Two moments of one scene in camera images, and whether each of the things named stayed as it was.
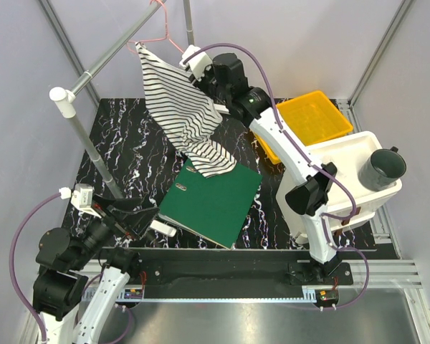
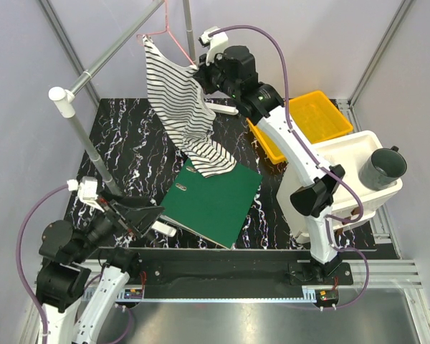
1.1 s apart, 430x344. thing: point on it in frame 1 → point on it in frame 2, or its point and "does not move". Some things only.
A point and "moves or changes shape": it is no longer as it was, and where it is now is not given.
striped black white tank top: x=184 y=112 moves or changes shape
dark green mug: x=380 y=169 does not move
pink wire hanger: x=155 y=39 → x=166 y=29
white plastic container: x=348 y=203 does not move
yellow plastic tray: x=309 y=119 does not move
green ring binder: x=214 y=207 does not move
